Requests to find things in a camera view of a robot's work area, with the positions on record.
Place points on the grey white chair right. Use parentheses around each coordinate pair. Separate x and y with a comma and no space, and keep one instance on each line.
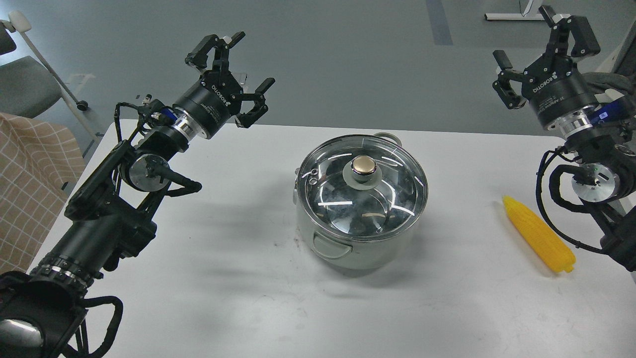
(618,71)

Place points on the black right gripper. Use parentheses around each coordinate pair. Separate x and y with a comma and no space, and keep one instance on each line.
(557,88)

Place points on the beige checkered cloth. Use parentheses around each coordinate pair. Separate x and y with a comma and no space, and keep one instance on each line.
(37,158)

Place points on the glass pot lid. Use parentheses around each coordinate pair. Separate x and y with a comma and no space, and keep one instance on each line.
(363,188)

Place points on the white desk leg base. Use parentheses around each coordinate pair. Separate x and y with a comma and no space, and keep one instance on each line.
(527,13)

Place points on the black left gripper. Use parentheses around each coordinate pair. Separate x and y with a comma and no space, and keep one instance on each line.
(209,101)

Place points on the yellow corn cob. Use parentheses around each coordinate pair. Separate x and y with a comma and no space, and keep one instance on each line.
(544,242)

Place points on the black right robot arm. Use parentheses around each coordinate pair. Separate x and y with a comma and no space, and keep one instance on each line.
(596,128)

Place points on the grey office chair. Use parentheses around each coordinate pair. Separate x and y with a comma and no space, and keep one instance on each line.
(29,85)

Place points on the pale green steel pot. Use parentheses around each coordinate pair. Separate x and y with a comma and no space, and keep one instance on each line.
(349,254)

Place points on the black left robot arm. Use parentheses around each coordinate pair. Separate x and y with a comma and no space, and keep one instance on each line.
(45,313)

